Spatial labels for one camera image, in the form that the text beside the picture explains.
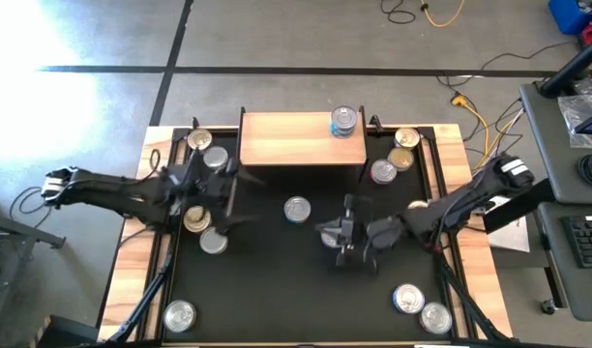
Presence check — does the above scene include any long black floor cable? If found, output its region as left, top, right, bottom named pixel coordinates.
left=479, top=41, right=577, bottom=72

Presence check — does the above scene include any black floor cable loop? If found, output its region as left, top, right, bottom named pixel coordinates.
left=380, top=0, right=417, bottom=25
left=9, top=186, right=53, bottom=229

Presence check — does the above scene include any black cable bundle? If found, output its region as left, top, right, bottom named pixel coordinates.
left=493, top=95, right=525, bottom=149

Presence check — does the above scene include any black keyboard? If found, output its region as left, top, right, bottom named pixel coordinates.
left=560, top=214, right=592, bottom=270

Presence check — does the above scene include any black box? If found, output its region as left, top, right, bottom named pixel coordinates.
left=34, top=314, right=102, bottom=348

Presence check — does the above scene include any black diagonal desk beam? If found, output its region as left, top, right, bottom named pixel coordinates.
left=482, top=177, right=556, bottom=236

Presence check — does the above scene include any yellow extension cord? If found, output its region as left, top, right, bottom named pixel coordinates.
left=450, top=94, right=493, bottom=130

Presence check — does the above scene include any black aluminium table frame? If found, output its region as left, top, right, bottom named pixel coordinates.
left=96, top=115, right=515, bottom=348

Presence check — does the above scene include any pale green tuna can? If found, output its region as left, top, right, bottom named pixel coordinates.
left=387, top=146, right=416, bottom=172

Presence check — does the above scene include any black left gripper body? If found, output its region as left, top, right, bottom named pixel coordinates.
left=203, top=163, right=239, bottom=221

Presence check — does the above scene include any grey desk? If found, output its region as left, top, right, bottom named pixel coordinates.
left=519, top=72, right=592, bottom=204
left=537, top=201, right=592, bottom=323

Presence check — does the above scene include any grey metal cart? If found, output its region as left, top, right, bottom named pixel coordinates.
left=0, top=195, right=68, bottom=339

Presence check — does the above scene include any teal yellowfin tuna can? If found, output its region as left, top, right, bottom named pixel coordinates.
left=282, top=195, right=312, bottom=224

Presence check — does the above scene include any red tuna can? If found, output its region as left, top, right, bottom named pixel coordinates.
left=419, top=301, right=454, bottom=336
left=370, top=159, right=399, bottom=186

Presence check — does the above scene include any silver-top tuna can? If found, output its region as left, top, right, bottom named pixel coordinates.
left=163, top=299, right=197, bottom=334

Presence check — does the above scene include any clear plastic bag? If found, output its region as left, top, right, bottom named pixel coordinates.
left=556, top=94, right=592, bottom=150

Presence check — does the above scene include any green Bumble Bee tuna can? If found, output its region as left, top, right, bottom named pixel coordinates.
left=198, top=226, right=229, bottom=255
left=202, top=145, right=229, bottom=172

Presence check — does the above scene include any blue bin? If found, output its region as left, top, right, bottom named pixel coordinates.
left=548, top=0, right=592, bottom=36

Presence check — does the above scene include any white paper sheet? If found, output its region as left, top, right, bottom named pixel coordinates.
left=479, top=192, right=532, bottom=253

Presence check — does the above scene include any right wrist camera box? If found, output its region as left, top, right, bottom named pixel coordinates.
left=341, top=192, right=361, bottom=221

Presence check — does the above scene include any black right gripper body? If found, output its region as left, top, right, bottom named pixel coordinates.
left=346, top=216, right=404, bottom=252

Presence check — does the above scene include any black monitor pole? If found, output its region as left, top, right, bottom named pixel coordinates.
left=539, top=36, right=592, bottom=100

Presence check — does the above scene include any yellow floor cable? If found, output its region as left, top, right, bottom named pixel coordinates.
left=420, top=0, right=467, bottom=29

